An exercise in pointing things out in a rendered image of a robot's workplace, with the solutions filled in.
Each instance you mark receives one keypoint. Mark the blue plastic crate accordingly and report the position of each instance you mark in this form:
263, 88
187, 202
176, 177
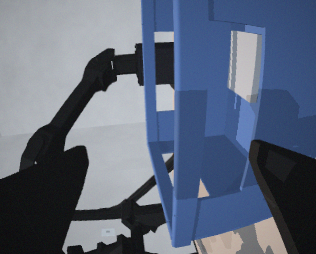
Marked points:
221, 136

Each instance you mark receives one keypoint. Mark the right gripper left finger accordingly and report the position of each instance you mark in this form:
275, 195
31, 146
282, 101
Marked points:
37, 204

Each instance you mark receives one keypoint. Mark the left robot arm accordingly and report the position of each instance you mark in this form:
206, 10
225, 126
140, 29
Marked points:
50, 139

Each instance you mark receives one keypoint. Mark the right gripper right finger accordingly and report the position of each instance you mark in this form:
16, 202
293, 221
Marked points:
287, 180

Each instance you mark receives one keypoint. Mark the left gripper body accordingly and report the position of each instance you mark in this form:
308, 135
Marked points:
126, 245

